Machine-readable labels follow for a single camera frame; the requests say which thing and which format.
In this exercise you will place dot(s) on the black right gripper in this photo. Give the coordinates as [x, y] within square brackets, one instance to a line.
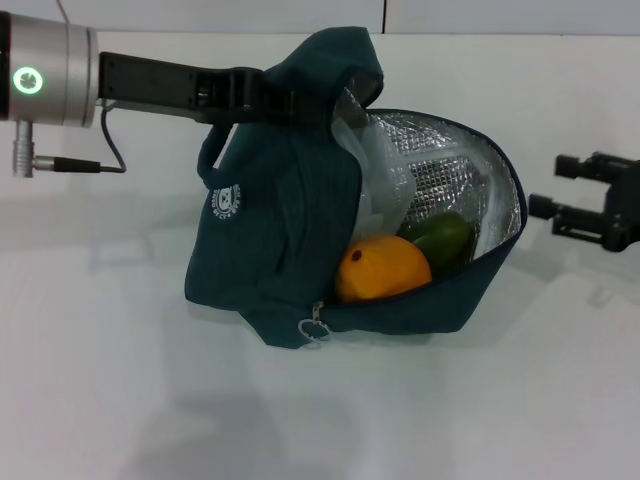
[625, 210]

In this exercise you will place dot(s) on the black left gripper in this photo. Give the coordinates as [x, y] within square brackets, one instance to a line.
[150, 87]

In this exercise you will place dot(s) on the teal insulated lunch bag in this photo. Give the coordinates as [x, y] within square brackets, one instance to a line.
[270, 240]

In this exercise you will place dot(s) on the green cucumber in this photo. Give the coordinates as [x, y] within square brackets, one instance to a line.
[445, 237]

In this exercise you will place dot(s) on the orange pear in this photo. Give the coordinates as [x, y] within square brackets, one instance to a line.
[385, 270]

